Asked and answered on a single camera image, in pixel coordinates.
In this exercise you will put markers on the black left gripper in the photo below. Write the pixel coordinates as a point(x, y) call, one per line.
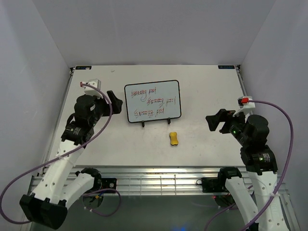
point(116, 103)

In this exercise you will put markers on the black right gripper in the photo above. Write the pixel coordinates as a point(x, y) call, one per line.
point(213, 120)

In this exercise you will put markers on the small black-framed whiteboard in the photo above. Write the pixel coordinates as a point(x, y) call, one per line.
point(153, 101)

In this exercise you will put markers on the yellow bone-shaped eraser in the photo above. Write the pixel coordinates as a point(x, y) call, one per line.
point(173, 139)

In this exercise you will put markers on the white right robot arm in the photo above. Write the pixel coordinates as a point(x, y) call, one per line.
point(263, 210)

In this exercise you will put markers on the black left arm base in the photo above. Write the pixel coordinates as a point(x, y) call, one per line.
point(107, 185)

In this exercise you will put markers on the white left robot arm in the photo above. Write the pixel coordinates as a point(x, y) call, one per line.
point(49, 202)

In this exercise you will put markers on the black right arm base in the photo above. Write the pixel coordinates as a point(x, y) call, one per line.
point(211, 185)

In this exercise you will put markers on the blue label top left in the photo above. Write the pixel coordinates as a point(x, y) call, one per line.
point(83, 67)

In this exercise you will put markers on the blue label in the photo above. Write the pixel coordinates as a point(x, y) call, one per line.
point(226, 67)
point(83, 67)

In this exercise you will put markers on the blue label top right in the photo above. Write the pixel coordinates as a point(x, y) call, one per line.
point(226, 67)

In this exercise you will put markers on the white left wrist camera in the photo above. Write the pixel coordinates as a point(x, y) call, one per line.
point(91, 87)

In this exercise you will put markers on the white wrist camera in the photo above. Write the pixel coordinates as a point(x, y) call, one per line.
point(246, 105)
point(91, 87)

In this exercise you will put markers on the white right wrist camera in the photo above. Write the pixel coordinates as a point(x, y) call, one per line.
point(246, 105)

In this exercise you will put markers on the black wire whiteboard stand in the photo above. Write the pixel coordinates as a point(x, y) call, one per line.
point(154, 122)

